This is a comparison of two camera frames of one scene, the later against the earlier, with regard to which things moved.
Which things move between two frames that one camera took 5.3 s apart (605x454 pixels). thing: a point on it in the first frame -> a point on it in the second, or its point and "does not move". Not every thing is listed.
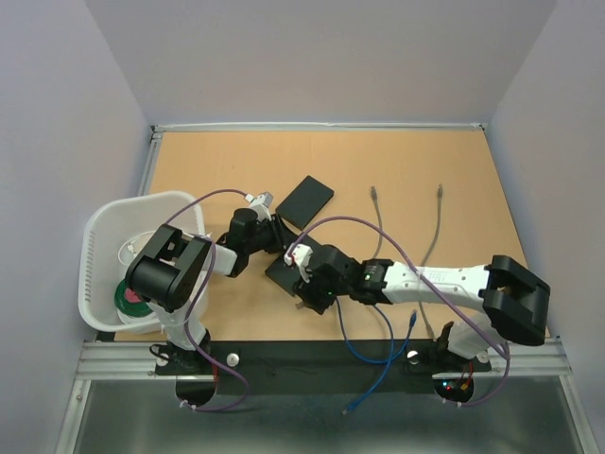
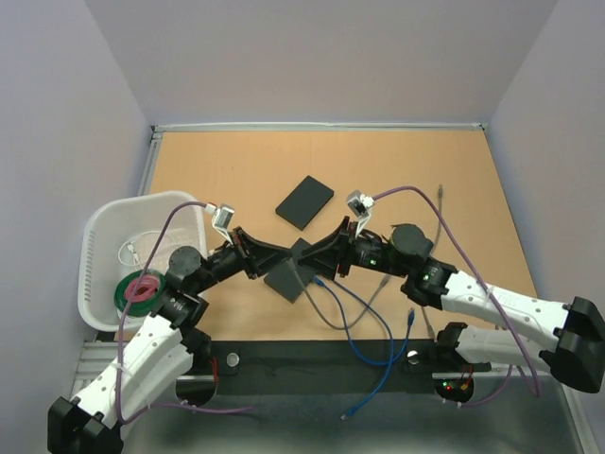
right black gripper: [308, 295] -> [339, 247]
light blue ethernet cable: [411, 323] -> [388, 372]
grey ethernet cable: [373, 192] -> [360, 315]
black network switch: [305, 200] does not move
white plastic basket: [116, 231] does not move
